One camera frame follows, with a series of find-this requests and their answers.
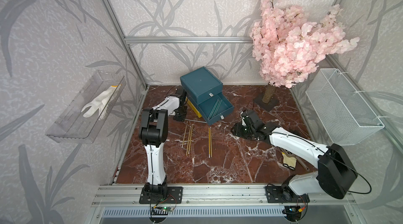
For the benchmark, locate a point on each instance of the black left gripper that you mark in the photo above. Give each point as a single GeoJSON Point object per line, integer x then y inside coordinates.
{"type": "Point", "coordinates": [181, 119]}

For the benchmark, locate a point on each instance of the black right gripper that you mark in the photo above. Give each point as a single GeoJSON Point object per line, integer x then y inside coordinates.
{"type": "Point", "coordinates": [236, 129]}

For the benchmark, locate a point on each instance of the yellow pencil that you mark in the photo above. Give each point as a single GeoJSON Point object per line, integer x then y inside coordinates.
{"type": "Point", "coordinates": [191, 137]}
{"type": "Point", "coordinates": [188, 141]}
{"type": "Point", "coordinates": [209, 142]}

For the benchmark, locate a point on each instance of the brown pencil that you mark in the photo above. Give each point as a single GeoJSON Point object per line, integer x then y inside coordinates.
{"type": "Point", "coordinates": [184, 136]}

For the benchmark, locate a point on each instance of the teal pull-out drawer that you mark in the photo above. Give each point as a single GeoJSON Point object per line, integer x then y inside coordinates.
{"type": "Point", "coordinates": [225, 109]}

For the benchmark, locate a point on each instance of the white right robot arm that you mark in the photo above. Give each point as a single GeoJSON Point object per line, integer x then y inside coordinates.
{"type": "Point", "coordinates": [334, 175]}

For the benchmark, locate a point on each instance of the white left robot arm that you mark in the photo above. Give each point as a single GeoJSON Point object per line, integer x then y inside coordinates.
{"type": "Point", "coordinates": [153, 133]}

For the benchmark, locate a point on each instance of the yellow drawer cabinet base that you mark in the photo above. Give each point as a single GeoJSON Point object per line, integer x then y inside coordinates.
{"type": "Point", "coordinates": [194, 109]}

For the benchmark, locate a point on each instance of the teal drawer cabinet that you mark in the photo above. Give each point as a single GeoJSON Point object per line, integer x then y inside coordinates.
{"type": "Point", "coordinates": [201, 85]}

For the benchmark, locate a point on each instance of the white work glove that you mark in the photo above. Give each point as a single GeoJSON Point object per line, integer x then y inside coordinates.
{"type": "Point", "coordinates": [99, 104]}

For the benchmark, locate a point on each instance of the pink artificial blossom tree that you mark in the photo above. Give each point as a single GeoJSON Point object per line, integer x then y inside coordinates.
{"type": "Point", "coordinates": [289, 47]}

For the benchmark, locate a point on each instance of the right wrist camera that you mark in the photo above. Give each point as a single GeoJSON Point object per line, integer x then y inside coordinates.
{"type": "Point", "coordinates": [243, 116]}

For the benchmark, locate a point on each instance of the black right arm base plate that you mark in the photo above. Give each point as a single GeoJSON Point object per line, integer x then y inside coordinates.
{"type": "Point", "coordinates": [274, 194]}

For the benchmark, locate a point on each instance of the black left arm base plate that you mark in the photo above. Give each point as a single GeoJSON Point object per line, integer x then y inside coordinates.
{"type": "Point", "coordinates": [171, 195]}

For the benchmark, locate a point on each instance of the clear plastic wall tray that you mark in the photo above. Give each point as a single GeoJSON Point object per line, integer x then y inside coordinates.
{"type": "Point", "coordinates": [71, 126]}

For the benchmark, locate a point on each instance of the white wire mesh basket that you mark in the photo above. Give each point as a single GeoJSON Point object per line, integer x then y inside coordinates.
{"type": "Point", "coordinates": [345, 115]}

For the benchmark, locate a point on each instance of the aluminium front rail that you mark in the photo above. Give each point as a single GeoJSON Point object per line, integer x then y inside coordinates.
{"type": "Point", "coordinates": [128, 195]}

